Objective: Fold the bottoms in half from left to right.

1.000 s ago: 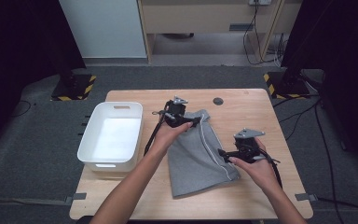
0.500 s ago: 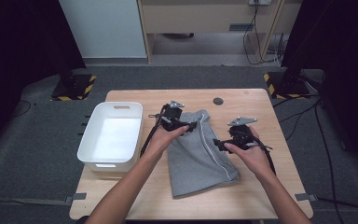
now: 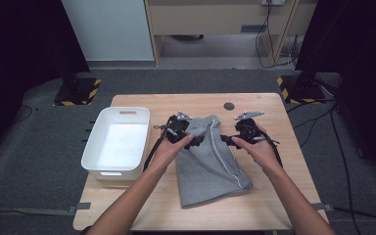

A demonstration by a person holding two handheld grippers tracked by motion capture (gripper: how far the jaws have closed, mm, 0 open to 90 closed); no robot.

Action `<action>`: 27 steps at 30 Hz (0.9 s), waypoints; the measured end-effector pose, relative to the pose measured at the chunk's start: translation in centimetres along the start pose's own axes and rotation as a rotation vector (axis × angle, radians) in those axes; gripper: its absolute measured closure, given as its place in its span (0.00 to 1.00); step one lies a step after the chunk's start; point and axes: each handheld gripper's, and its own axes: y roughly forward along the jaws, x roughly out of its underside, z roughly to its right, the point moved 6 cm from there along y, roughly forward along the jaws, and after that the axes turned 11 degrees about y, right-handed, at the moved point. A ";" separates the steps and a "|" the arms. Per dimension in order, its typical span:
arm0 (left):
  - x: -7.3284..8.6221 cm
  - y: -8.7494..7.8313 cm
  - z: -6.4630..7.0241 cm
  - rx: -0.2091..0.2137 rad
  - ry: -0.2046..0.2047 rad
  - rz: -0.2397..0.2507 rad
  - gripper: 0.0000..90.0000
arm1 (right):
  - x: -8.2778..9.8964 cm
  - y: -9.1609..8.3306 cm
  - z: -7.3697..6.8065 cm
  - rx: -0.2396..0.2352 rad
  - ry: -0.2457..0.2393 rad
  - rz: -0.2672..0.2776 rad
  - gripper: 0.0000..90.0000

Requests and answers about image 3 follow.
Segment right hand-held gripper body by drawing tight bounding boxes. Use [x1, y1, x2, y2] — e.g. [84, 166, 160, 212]
[234, 111, 269, 147]

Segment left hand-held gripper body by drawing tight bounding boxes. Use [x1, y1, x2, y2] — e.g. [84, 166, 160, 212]
[162, 111, 194, 145]

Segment gray sweatpants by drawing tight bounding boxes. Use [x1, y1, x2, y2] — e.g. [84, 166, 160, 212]
[175, 114, 255, 210]

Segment white plastic bin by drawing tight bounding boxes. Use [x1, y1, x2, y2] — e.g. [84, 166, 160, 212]
[80, 106, 151, 181]

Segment person's left hand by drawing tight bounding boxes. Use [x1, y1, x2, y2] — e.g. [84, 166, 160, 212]
[146, 133, 196, 178]

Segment person's right hand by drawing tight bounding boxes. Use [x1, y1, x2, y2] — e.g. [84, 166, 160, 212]
[230, 125, 284, 178]

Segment black yellow striped stand base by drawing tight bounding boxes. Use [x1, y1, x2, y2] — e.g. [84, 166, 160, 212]
[276, 74, 327, 105]
[53, 77, 102, 107]

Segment gray tape piece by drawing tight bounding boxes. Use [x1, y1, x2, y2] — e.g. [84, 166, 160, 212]
[311, 202, 335, 212]
[68, 202, 92, 215]

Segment light wooden desk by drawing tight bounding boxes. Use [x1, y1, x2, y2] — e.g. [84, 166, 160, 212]
[143, 0, 319, 68]

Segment white cabinet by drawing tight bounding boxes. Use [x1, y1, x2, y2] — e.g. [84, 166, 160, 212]
[61, 0, 155, 62]

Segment black curtain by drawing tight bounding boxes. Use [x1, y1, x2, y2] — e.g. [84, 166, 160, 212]
[0, 0, 91, 165]
[295, 0, 376, 184]

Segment right hand-held gripper black cable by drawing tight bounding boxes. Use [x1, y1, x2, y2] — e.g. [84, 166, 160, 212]
[258, 127, 284, 169]

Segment hand-held gripper black cable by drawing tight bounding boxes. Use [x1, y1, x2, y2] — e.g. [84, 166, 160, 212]
[142, 115, 173, 172]
[258, 127, 284, 169]

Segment left hand-held gripper black cable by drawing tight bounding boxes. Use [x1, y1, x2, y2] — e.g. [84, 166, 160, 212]
[142, 115, 173, 172]

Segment black metal bracket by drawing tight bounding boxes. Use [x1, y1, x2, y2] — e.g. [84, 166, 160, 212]
[81, 120, 97, 144]

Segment long black floor cable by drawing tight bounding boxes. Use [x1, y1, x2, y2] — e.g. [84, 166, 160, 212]
[329, 104, 361, 235]

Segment black hanging cables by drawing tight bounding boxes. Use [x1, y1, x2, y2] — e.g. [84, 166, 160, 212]
[255, 0, 301, 70]

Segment thin black floor cable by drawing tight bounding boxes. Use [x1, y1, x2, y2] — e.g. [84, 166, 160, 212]
[12, 105, 34, 123]

